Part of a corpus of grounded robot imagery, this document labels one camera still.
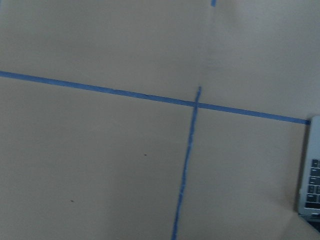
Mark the grey laptop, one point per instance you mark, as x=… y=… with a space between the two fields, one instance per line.
x=309 y=193

